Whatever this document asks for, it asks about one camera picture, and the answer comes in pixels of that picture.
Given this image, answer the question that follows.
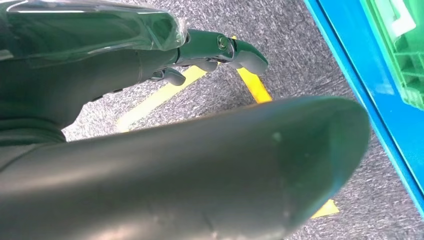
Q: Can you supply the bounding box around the blue metal shelf rack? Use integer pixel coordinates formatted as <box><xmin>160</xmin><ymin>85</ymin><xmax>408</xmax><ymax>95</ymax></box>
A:
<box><xmin>303</xmin><ymin>0</ymin><xmax>424</xmax><ymax>218</ymax></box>

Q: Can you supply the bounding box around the folded green plastic crate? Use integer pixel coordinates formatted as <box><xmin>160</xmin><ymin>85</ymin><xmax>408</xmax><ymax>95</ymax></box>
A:
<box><xmin>359</xmin><ymin>0</ymin><xmax>424</xmax><ymax>111</ymax></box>

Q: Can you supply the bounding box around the yellow floor tape square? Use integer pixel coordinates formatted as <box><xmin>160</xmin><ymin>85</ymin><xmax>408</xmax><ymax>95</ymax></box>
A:
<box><xmin>115</xmin><ymin>35</ymin><xmax>340</xmax><ymax>220</ymax></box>

